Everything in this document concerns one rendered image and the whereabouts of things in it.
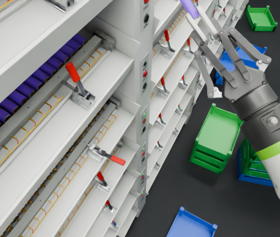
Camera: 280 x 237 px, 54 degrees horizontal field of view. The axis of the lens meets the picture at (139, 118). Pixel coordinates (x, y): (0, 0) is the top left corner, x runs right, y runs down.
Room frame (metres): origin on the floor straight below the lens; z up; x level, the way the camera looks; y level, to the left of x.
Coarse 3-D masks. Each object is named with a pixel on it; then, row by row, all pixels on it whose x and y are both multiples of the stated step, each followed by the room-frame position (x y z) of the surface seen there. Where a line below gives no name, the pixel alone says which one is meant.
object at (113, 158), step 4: (100, 152) 0.34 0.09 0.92; (104, 152) 0.34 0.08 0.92; (104, 156) 0.33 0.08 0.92; (108, 156) 0.33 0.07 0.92; (112, 156) 0.33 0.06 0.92; (112, 160) 0.32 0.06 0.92; (116, 160) 0.31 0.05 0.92; (120, 160) 0.31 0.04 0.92; (124, 160) 0.31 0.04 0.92; (120, 164) 0.31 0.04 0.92; (124, 164) 0.31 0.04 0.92
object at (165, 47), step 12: (192, 0) 1.03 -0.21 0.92; (204, 0) 1.06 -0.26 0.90; (180, 12) 0.95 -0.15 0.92; (168, 24) 0.84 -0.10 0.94; (180, 24) 0.89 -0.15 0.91; (168, 36) 0.74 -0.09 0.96; (180, 36) 0.83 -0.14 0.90; (156, 48) 0.74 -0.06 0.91; (168, 48) 0.72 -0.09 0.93; (180, 48) 0.77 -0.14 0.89; (156, 60) 0.69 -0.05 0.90; (168, 60) 0.70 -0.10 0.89; (156, 72) 0.64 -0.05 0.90; (156, 84) 0.60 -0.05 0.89
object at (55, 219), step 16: (112, 96) 0.50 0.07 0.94; (128, 112) 0.48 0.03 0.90; (112, 128) 0.42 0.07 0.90; (96, 144) 0.37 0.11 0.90; (112, 144) 0.38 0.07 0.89; (64, 160) 0.32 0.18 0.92; (80, 160) 0.32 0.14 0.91; (96, 160) 0.33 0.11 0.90; (80, 176) 0.28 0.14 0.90; (64, 192) 0.24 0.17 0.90; (80, 192) 0.25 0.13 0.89; (48, 208) 0.21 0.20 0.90; (64, 208) 0.21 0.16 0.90; (48, 224) 0.18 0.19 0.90
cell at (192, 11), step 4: (180, 0) 0.52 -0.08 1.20; (184, 0) 0.52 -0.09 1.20; (188, 0) 0.52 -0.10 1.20; (184, 4) 0.52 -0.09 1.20; (188, 4) 0.51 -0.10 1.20; (192, 4) 0.52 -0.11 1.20; (184, 8) 0.52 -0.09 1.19; (188, 8) 0.51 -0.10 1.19; (192, 8) 0.51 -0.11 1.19; (188, 12) 0.51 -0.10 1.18; (192, 12) 0.51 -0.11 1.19; (196, 12) 0.51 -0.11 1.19; (192, 16) 0.50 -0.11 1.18; (196, 16) 0.50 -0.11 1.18
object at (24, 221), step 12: (108, 108) 0.46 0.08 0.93; (96, 120) 0.42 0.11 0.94; (108, 120) 0.44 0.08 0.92; (96, 132) 0.39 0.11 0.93; (84, 144) 0.35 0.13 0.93; (72, 156) 0.32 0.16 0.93; (60, 168) 0.29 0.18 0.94; (60, 180) 0.26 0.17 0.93; (48, 192) 0.23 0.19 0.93; (36, 204) 0.21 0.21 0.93; (24, 216) 0.18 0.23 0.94; (24, 228) 0.16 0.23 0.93; (36, 228) 0.16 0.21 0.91
